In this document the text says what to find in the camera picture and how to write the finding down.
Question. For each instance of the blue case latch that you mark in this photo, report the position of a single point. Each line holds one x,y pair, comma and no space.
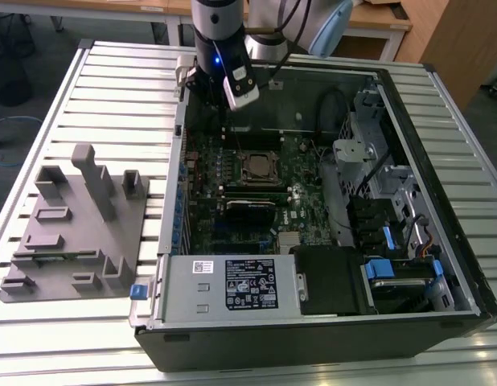
138,292

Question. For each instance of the blue drive bay tab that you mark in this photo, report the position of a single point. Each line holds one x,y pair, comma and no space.
388,239

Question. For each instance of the silver topped CPU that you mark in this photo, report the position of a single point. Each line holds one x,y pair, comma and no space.
261,165

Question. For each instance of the wooden desk white legs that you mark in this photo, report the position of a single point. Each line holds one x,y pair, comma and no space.
71,5
393,22

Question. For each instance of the grey case latch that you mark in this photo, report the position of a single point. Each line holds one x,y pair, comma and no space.
181,70

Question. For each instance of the metal rear port block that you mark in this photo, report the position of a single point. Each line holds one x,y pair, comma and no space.
192,158

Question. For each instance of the silver drive cage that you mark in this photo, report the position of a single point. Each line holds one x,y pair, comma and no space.
409,189

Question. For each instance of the silver power supply box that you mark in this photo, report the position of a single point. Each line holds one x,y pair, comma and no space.
180,293

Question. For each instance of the black side camera mount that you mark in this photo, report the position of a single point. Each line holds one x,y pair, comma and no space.
191,80

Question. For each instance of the black plastic drive bay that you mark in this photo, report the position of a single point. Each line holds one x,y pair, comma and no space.
365,221

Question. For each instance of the black plastic shroud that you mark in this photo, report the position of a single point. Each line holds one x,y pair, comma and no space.
329,281

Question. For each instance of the silver chipset heat sink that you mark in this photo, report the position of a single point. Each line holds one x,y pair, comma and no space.
290,239

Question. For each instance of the grey parts rack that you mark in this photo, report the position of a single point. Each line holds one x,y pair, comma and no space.
83,241

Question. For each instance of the RAM slot with white clips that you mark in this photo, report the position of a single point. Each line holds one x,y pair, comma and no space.
256,142
256,133

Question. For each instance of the green motherboard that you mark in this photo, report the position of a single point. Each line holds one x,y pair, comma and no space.
309,193

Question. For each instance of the black office chair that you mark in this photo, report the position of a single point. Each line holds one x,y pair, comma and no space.
11,84

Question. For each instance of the blue disk carrier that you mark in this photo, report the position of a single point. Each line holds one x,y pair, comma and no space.
379,268

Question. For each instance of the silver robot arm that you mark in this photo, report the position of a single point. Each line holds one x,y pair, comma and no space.
218,20

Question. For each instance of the silver metal bracket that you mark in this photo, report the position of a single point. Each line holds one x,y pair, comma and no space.
353,150

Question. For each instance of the black graphics card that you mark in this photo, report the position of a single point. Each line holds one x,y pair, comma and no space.
250,217

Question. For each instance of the RAM slot with black clips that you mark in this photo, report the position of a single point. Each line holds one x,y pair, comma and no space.
256,138
256,147

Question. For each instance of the CPU socket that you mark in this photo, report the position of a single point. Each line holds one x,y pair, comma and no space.
245,179

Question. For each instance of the black PC case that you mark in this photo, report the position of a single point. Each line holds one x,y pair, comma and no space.
272,350

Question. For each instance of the wooden cabinet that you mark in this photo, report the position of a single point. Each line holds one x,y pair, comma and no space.
453,40

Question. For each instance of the black hard disk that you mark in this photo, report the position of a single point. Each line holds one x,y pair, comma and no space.
399,297

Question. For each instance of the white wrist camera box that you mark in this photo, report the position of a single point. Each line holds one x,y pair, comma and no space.
240,88

